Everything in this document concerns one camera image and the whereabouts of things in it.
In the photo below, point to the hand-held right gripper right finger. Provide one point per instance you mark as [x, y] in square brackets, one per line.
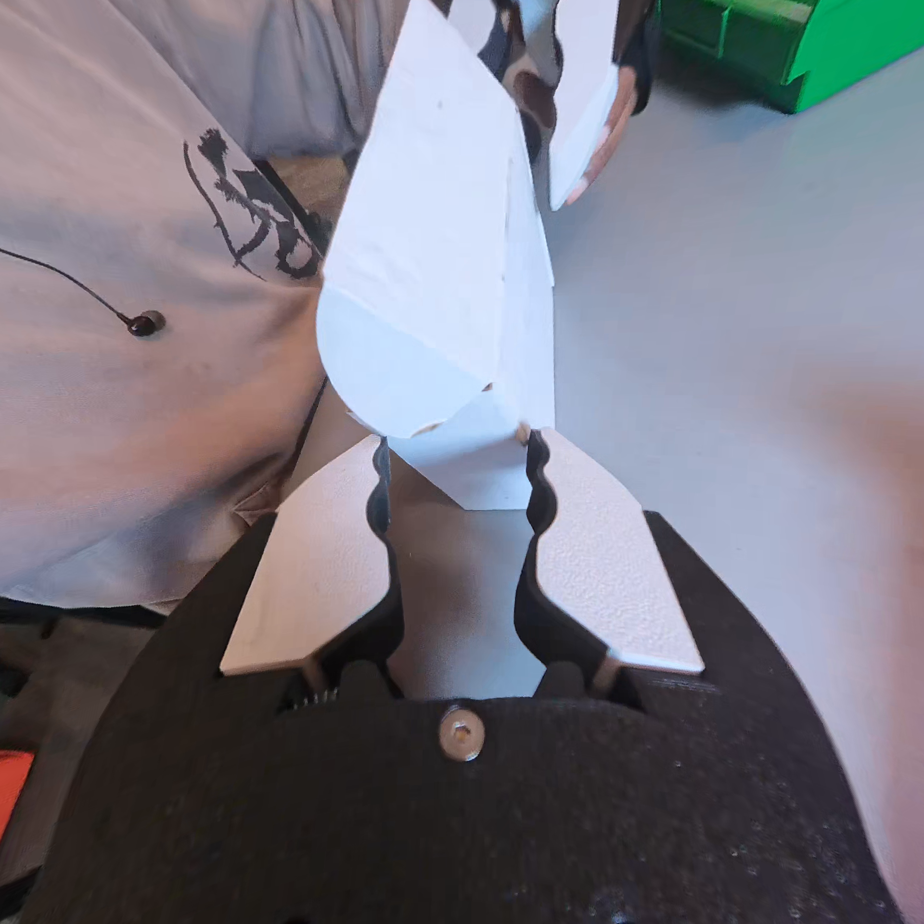
[613, 570]

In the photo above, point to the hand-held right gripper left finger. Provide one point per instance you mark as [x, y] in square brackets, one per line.
[310, 570]

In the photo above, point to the white cardboard box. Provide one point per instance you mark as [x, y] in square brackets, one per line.
[433, 252]

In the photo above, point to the person's left hand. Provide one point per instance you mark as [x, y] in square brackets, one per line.
[613, 133]

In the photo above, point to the camouflage patterned clothing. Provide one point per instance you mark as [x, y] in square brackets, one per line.
[534, 101]

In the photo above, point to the light grey printed shirt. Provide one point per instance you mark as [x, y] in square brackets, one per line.
[108, 433]

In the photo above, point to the green plastic bin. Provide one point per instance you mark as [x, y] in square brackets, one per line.
[852, 43]

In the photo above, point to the orange object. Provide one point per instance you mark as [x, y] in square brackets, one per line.
[14, 783]

